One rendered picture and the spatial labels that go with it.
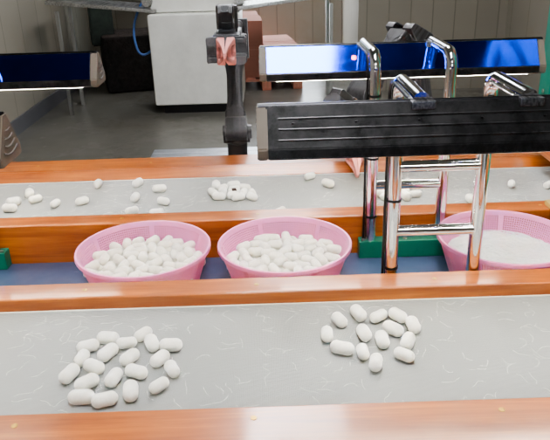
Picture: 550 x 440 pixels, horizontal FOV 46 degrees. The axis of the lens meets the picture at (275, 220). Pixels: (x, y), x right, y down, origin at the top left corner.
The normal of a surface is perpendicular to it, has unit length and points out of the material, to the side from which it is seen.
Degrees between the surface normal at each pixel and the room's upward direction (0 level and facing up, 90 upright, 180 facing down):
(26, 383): 0
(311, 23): 90
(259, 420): 0
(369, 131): 58
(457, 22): 90
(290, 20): 90
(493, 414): 0
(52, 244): 90
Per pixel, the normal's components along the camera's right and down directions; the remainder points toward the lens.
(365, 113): 0.00, -0.16
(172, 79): 0.01, 0.39
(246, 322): -0.03, -0.92
